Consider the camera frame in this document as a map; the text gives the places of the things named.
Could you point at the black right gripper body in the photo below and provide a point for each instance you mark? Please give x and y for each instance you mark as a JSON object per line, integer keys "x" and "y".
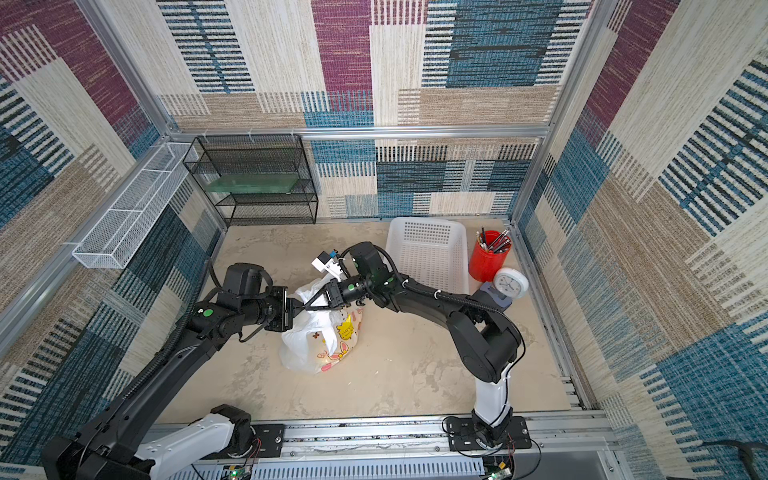
{"x": 334, "y": 292}

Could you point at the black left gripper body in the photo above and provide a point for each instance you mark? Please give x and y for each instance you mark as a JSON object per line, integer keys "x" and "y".
{"x": 279, "y": 309}

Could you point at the white plastic bag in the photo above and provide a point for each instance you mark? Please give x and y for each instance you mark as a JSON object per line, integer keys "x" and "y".
{"x": 320, "y": 339}

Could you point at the white perforated plastic basket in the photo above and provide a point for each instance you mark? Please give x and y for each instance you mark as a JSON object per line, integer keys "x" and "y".
{"x": 432, "y": 251}

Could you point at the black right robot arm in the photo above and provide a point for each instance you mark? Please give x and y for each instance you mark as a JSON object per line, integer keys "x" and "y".
{"x": 488, "y": 343}

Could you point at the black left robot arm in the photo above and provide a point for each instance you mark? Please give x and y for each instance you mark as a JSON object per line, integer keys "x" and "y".
{"x": 112, "y": 446}

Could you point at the green board on shelf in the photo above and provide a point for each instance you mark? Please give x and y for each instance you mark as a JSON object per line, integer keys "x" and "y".
{"x": 253, "y": 184}

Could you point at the red pen cup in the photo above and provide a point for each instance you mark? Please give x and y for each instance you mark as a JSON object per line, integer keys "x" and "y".
{"x": 483, "y": 265}

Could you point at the white round clock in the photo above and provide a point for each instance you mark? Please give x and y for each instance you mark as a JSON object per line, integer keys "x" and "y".
{"x": 507, "y": 286}

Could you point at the pens in cup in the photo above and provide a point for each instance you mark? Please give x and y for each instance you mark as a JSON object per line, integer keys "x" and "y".
{"x": 494, "y": 242}

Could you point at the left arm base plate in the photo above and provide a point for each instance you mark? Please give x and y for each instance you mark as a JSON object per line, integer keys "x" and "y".
{"x": 266, "y": 441}

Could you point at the black wire mesh shelf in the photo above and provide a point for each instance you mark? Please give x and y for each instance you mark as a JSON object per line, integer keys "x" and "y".
{"x": 211, "y": 157}

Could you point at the white wire mesh tray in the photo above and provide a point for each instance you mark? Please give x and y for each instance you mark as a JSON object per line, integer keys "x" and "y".
{"x": 116, "y": 237}

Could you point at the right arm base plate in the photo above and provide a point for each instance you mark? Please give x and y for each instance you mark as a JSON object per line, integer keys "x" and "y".
{"x": 471, "y": 434}

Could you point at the aluminium front rail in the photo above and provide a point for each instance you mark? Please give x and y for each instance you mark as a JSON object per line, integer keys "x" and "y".
{"x": 566, "y": 445}

